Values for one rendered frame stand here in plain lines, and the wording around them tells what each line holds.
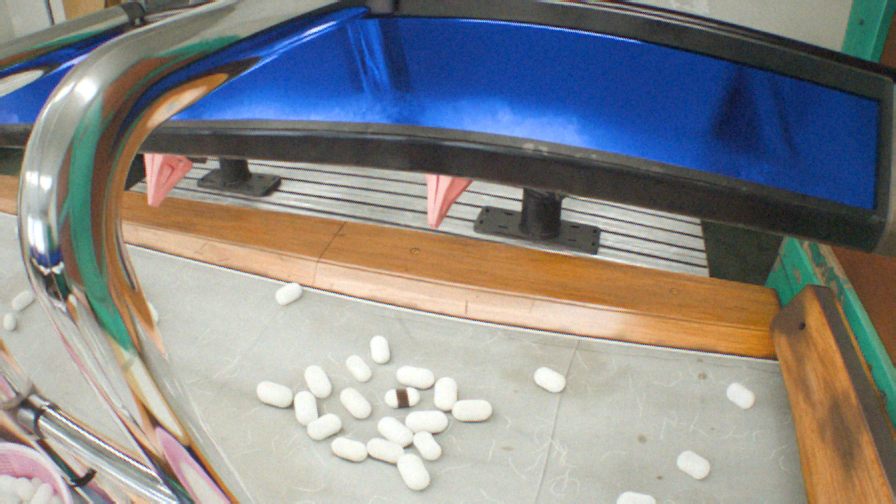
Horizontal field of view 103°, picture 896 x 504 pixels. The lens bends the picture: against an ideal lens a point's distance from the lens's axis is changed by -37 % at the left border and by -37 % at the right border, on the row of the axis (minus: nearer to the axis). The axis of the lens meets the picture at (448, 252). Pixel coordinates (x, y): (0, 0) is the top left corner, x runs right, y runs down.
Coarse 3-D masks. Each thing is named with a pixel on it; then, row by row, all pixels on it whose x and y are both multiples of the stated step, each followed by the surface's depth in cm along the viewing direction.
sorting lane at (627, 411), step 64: (0, 256) 66; (0, 320) 53; (192, 320) 56; (256, 320) 56; (320, 320) 57; (384, 320) 57; (448, 320) 57; (64, 384) 45; (192, 384) 48; (256, 384) 48; (384, 384) 50; (512, 384) 50; (576, 384) 49; (640, 384) 48; (704, 384) 48; (768, 384) 47; (128, 448) 40; (256, 448) 42; (320, 448) 43; (448, 448) 43; (512, 448) 43; (576, 448) 43; (640, 448) 42; (704, 448) 41; (768, 448) 40
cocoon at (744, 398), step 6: (732, 384) 45; (738, 384) 45; (732, 390) 45; (738, 390) 44; (744, 390) 44; (732, 396) 44; (738, 396) 44; (744, 396) 44; (750, 396) 43; (738, 402) 44; (744, 402) 43; (750, 402) 43; (744, 408) 44
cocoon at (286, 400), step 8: (264, 384) 46; (272, 384) 46; (264, 392) 45; (272, 392) 45; (280, 392) 45; (288, 392) 46; (264, 400) 46; (272, 400) 45; (280, 400) 45; (288, 400) 46
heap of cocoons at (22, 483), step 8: (0, 480) 34; (8, 480) 34; (16, 480) 34; (24, 480) 34; (32, 480) 35; (40, 480) 36; (0, 488) 33; (8, 488) 33; (16, 488) 34; (24, 488) 34; (32, 488) 34; (40, 488) 34; (48, 488) 34; (0, 496) 33; (8, 496) 33; (16, 496) 34; (24, 496) 33; (32, 496) 34; (40, 496) 33; (48, 496) 34; (56, 496) 35
